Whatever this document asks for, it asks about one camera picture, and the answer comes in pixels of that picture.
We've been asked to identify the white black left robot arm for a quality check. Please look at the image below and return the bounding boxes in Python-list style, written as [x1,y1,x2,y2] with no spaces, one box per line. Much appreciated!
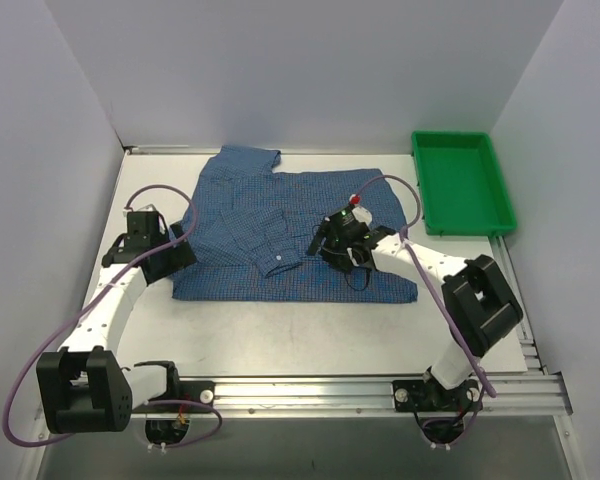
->
[36,210,196,434]

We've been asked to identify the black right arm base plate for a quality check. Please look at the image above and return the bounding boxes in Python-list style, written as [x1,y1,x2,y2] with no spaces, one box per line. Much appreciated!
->
[391,379,481,414]

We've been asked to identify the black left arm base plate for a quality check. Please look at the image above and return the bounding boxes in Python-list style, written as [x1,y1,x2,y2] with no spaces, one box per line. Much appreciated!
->
[157,380,216,414]

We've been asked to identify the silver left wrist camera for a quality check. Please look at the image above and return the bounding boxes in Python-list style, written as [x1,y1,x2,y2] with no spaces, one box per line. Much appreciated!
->
[123,203,157,217]

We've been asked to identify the aluminium front frame rail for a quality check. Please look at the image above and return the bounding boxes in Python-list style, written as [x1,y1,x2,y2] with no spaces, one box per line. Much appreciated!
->
[35,372,574,421]

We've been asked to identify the blue checkered long sleeve shirt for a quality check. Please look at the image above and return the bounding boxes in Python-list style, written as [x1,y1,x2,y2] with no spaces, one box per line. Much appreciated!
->
[172,146,418,304]

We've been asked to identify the green plastic bin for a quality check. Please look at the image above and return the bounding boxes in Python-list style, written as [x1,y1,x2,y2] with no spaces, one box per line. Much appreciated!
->
[411,131,518,237]

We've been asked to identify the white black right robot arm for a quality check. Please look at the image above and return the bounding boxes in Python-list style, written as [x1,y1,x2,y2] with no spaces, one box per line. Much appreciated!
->
[307,204,524,409]

